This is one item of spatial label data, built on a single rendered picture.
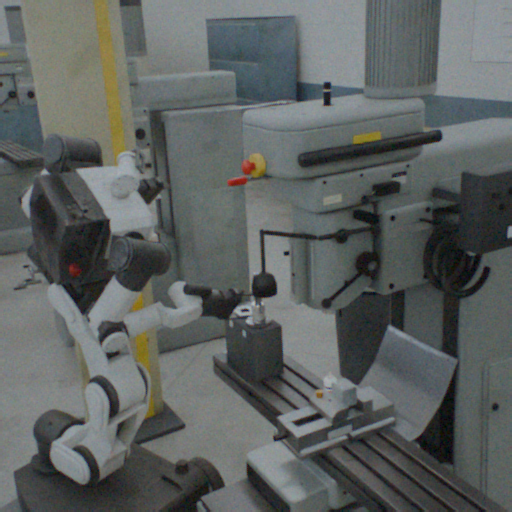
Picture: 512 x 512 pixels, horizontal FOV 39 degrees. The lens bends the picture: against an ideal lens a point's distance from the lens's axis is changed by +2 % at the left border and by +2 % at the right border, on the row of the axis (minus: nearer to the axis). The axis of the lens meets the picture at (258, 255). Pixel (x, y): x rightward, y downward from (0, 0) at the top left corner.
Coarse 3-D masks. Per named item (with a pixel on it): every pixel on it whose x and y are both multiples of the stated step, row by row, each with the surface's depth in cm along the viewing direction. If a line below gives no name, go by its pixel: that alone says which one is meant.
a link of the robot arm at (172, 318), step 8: (160, 304) 215; (192, 304) 216; (160, 312) 213; (168, 312) 213; (176, 312) 213; (184, 312) 214; (192, 312) 216; (200, 312) 218; (168, 320) 214; (176, 320) 214; (184, 320) 216; (192, 320) 218
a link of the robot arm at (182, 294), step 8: (176, 288) 220; (184, 288) 216; (192, 288) 215; (200, 288) 218; (208, 288) 220; (176, 296) 219; (184, 296) 218; (192, 296) 218; (200, 296) 221; (208, 296) 222; (176, 304) 219; (184, 304) 216; (200, 304) 219; (208, 304) 221; (208, 312) 223
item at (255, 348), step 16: (224, 320) 258; (240, 320) 250; (272, 320) 248; (240, 336) 248; (256, 336) 240; (272, 336) 243; (240, 352) 251; (256, 352) 242; (272, 352) 245; (240, 368) 253; (256, 368) 244; (272, 368) 247
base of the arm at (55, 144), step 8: (48, 136) 209; (56, 136) 207; (48, 144) 208; (56, 144) 206; (64, 144) 206; (96, 144) 217; (48, 152) 208; (56, 152) 207; (48, 160) 209; (56, 160) 207; (96, 160) 217; (48, 168) 210; (56, 168) 208; (72, 168) 207; (80, 168) 209
